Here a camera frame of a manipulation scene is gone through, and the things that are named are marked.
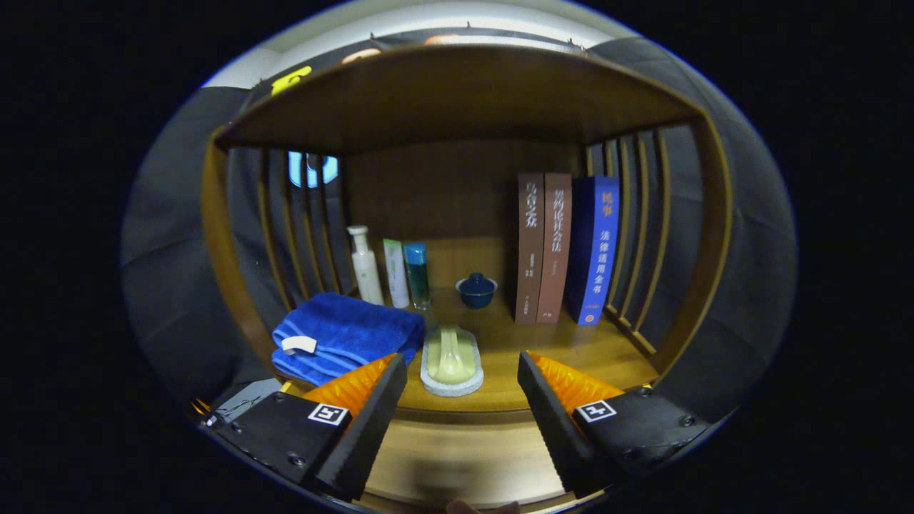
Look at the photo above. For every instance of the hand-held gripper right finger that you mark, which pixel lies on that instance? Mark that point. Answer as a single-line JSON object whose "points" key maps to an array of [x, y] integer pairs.
{"points": [[557, 425]]}

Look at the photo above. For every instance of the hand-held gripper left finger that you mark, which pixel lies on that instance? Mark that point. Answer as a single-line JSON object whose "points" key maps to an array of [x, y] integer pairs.
{"points": [[371, 432]]}

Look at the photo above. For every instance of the wooden drawer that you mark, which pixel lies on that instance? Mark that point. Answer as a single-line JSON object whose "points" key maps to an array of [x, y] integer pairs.
{"points": [[464, 457]]}

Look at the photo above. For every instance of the green scrub brush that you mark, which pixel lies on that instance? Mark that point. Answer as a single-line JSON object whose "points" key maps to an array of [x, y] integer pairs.
{"points": [[450, 357]]}

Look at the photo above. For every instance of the wooden countertop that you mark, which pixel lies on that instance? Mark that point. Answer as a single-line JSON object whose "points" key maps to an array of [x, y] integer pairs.
{"points": [[557, 357]]}

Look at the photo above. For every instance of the wooden cabinet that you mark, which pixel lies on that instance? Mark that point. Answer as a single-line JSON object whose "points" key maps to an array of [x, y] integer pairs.
{"points": [[443, 185]]}

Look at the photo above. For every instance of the folded blue towel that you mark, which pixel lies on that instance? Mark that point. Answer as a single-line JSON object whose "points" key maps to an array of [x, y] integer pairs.
{"points": [[343, 328]]}

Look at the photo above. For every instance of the blue lidded teacup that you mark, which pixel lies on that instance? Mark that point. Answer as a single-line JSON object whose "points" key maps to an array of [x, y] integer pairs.
{"points": [[476, 293]]}

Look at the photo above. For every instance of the green white tube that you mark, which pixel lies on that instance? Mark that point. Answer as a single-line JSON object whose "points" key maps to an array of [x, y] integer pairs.
{"points": [[395, 278]]}

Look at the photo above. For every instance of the white pump bottle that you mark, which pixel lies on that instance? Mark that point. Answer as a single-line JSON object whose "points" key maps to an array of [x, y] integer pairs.
{"points": [[366, 275]]}

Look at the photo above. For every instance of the teal bottle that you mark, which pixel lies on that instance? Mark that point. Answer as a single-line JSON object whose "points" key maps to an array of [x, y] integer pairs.
{"points": [[418, 278]]}

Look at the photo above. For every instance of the reddish brown book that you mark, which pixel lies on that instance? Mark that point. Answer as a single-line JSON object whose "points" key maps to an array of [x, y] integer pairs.
{"points": [[553, 250]]}

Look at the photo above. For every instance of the dark brown book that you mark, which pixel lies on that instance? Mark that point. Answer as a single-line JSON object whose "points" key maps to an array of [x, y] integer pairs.
{"points": [[529, 250]]}

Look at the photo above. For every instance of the blue book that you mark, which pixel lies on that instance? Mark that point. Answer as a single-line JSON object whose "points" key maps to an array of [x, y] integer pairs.
{"points": [[596, 250]]}

